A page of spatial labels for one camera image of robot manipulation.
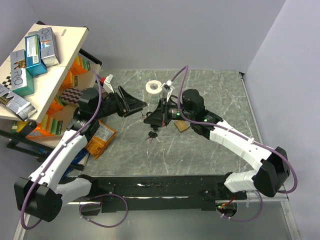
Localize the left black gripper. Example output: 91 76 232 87
93 85 147 120

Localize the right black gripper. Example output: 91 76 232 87
144 97 194 127

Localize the small brass key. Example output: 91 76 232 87
140 111 147 120

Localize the black key bunch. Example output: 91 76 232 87
145 131 161 143

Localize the brass padlock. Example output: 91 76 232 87
174 120 189 133

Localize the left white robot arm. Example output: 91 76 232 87
14 86 147 222

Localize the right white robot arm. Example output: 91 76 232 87
143 89 291 199

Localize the white tape roll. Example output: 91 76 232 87
145 80 163 104

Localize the orange snack bag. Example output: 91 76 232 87
85 121 117 160

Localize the blue snack bag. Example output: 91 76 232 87
70 148 89 171

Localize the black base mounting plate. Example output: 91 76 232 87
85 175 233 198

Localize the orange sponge pack stack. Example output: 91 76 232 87
26 55 91 139

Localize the beige black shelf rack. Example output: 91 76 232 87
0 25 102 162

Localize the silver RIO box upright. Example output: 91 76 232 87
38 27 60 68

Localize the blue teal carton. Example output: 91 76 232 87
24 34 48 77

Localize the silver crumpled box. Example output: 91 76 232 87
0 84 37 122

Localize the silver teal RIO box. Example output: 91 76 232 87
10 49 35 97

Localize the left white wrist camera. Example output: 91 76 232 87
100 74 116 93

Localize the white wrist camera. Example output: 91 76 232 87
100 74 116 93
161 80 175 102

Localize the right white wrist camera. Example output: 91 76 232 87
161 80 175 102

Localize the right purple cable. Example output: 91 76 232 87
171 65 299 194

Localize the purple cable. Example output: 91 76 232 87
171 65 299 194
19 69 104 230

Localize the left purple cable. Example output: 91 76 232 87
19 69 104 230

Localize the aluminium rail frame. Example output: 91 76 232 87
13 192 300 240

